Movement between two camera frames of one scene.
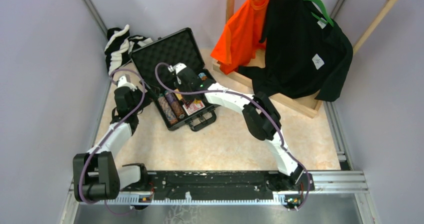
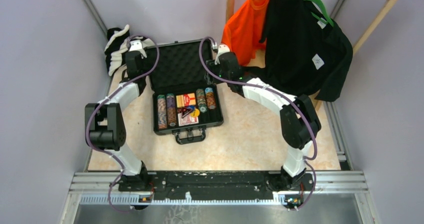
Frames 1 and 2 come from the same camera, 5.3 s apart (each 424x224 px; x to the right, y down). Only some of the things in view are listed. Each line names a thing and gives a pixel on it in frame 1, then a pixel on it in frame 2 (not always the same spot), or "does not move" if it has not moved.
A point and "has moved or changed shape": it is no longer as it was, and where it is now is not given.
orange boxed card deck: [178, 95] has moved or changed shape
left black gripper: [146, 100] to [146, 61]
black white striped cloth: [120, 44] does not move
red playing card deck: [193, 108] to [188, 119]
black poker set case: [153, 61] has moved or changed shape
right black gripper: [178, 85] to [213, 65]
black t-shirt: [304, 55] does not move
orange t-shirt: [240, 40] does not move
